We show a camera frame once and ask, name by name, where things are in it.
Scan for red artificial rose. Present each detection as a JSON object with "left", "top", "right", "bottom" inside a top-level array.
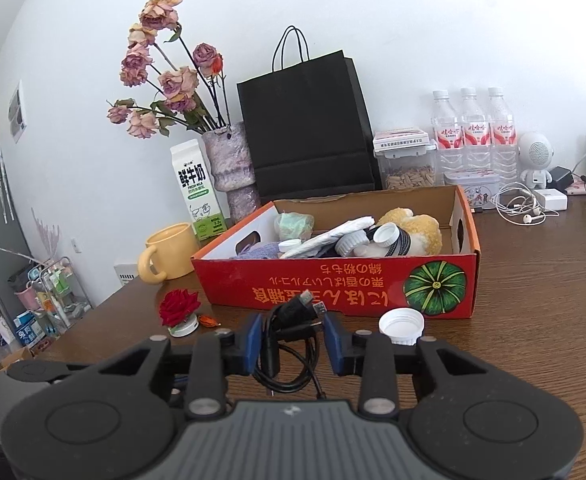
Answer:
[{"left": 159, "top": 288, "right": 202, "bottom": 337}]

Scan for red cardboard box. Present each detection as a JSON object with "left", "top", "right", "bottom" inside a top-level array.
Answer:
[{"left": 191, "top": 184, "right": 482, "bottom": 320}]

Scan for black usb cable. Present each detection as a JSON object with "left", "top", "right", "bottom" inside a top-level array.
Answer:
[{"left": 250, "top": 292, "right": 331, "bottom": 401}]

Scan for white printed tin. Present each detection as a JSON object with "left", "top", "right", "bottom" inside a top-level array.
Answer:
[{"left": 444, "top": 170, "right": 501, "bottom": 204}]

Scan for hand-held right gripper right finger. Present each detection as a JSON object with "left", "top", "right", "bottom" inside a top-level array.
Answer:
[{"left": 323, "top": 312, "right": 488, "bottom": 418}]

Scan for white tissue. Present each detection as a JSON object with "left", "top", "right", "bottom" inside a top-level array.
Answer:
[{"left": 280, "top": 216, "right": 376, "bottom": 260}]

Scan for wall poster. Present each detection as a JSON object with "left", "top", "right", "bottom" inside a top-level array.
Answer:
[{"left": 8, "top": 80, "right": 26, "bottom": 143}]

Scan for white earphones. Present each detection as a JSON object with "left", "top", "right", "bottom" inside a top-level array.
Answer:
[{"left": 493, "top": 182, "right": 561, "bottom": 225}]

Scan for flat white box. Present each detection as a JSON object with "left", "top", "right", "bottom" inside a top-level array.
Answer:
[{"left": 373, "top": 128, "right": 430, "bottom": 151}]

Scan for purple wall decal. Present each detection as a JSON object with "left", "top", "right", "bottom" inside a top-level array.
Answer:
[{"left": 30, "top": 207, "right": 61, "bottom": 261}]

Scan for pale green wrapped bundle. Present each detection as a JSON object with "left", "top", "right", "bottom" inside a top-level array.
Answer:
[{"left": 274, "top": 212, "right": 315, "bottom": 241}]

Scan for purple speckled vase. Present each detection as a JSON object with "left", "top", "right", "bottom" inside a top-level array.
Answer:
[{"left": 202, "top": 121, "right": 261, "bottom": 225}]

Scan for white charger block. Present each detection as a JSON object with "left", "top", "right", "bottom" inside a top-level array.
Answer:
[{"left": 533, "top": 188, "right": 568, "bottom": 210}]

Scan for yellow plush toy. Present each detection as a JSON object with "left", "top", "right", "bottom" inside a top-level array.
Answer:
[{"left": 377, "top": 207, "right": 444, "bottom": 256}]

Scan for black power adapter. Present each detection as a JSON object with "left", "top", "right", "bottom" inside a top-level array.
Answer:
[{"left": 550, "top": 166, "right": 576, "bottom": 188}]

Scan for white robot speaker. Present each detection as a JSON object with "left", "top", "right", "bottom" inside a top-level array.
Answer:
[{"left": 517, "top": 131, "right": 554, "bottom": 183}]

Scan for yellow mug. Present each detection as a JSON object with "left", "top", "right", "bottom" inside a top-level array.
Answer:
[{"left": 138, "top": 222, "right": 201, "bottom": 285}]

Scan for purple knit drawstring pouch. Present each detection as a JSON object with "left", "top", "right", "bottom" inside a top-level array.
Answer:
[{"left": 230, "top": 242, "right": 281, "bottom": 260}]

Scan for black paper bag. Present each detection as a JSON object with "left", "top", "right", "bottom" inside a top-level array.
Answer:
[{"left": 237, "top": 25, "right": 381, "bottom": 201}]

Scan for white panel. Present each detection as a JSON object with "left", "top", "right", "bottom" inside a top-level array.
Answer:
[{"left": 114, "top": 262, "right": 141, "bottom": 286}]

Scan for wire storage rack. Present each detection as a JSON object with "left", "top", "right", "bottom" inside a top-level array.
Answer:
[{"left": 8, "top": 255, "right": 94, "bottom": 346}]

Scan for white milk carton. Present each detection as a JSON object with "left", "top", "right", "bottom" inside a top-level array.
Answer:
[{"left": 169, "top": 139, "right": 226, "bottom": 241}]

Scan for clear container of seeds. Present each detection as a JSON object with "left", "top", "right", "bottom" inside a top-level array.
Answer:
[{"left": 374, "top": 142, "right": 438, "bottom": 191}]

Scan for large white bottle cap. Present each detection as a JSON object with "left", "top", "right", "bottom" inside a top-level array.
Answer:
[{"left": 379, "top": 308, "right": 425, "bottom": 346}]

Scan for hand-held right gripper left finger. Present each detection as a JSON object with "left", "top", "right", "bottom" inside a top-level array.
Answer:
[{"left": 85, "top": 312, "right": 264, "bottom": 418}]

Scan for white folded umbrella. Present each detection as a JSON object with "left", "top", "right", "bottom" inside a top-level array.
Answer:
[{"left": 0, "top": 144, "right": 14, "bottom": 223}]

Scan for dried pink roses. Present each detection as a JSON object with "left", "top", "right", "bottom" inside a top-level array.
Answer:
[{"left": 106, "top": 0, "right": 234, "bottom": 141}]

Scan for grey braided cable coil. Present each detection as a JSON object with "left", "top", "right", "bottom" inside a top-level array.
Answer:
[{"left": 388, "top": 230, "right": 412, "bottom": 257}]

